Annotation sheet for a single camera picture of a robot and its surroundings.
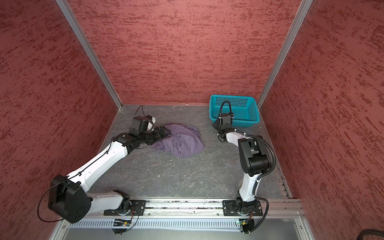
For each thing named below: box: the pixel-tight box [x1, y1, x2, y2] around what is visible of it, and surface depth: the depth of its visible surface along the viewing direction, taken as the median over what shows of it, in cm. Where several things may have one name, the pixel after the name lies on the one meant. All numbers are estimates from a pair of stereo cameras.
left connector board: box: [112, 219, 132, 236], surface depth 73 cm
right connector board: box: [239, 218, 255, 234], surface depth 72 cm
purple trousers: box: [150, 123, 205, 157], surface depth 91 cm
